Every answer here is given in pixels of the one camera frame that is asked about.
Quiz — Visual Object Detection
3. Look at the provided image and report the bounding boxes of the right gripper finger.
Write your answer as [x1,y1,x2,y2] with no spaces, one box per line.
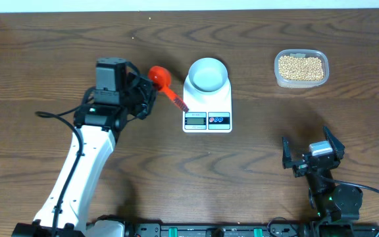
[323,126,345,157]
[282,137,291,163]

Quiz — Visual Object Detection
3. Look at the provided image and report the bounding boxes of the red plastic measuring scoop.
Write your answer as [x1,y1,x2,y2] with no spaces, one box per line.
[148,66,189,113]

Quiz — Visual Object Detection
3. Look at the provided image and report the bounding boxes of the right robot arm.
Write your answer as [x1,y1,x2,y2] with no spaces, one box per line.
[282,127,363,236]

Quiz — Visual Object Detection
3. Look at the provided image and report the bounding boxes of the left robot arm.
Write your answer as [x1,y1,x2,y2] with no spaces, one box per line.
[12,57,157,236]

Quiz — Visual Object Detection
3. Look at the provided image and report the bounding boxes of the grey round bowl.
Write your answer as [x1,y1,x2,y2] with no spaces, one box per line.
[188,58,228,93]

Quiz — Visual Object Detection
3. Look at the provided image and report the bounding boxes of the white digital kitchen scale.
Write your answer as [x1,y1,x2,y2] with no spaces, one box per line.
[182,75,233,133]

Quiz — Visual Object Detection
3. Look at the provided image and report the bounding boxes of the clear plastic container of beans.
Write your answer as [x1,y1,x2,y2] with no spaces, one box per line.
[274,49,330,89]

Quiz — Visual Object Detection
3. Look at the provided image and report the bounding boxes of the right black cable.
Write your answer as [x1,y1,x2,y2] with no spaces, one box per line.
[317,172,379,237]

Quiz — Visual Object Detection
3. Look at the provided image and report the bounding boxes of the black cable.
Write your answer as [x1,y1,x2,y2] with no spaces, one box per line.
[34,95,95,237]
[317,172,379,237]

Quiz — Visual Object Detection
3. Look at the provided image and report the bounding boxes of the left black cable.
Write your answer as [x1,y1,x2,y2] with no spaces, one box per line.
[34,95,95,237]

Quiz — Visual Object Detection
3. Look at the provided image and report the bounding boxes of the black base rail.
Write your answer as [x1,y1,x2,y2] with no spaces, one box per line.
[125,222,314,237]

